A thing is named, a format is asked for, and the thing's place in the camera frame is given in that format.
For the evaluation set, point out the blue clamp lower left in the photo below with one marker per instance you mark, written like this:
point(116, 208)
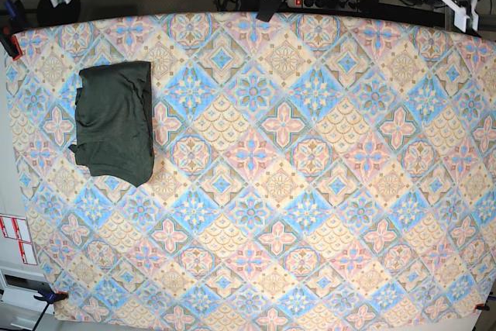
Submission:
point(50, 298)

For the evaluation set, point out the orange clamp lower right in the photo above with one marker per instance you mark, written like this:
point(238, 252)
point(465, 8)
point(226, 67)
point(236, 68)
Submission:
point(482, 307)

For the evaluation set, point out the dark green long-sleeve shirt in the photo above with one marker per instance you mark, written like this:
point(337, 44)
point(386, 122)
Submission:
point(113, 117)

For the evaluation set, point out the grey cabinet lower left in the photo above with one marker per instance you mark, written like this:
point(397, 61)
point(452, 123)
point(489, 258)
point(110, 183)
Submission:
point(18, 291)

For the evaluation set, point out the black round stool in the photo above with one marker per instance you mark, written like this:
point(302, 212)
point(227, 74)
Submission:
point(63, 14)

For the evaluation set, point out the blue clamp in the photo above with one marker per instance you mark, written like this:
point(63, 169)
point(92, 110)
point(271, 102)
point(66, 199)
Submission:
point(8, 38)
point(50, 298)

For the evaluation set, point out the white power strip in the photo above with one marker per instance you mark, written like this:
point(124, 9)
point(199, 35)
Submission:
point(340, 5)

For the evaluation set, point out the black remote-like device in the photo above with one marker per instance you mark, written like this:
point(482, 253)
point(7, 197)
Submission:
point(267, 9)

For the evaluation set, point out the blue clamp upper left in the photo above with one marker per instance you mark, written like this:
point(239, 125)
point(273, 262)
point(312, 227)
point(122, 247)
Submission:
point(8, 38)

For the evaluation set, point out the patterned pastel tablecloth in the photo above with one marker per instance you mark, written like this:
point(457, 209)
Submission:
point(311, 172)

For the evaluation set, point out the red white labels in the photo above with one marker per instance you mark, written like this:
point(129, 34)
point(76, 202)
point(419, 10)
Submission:
point(16, 229)

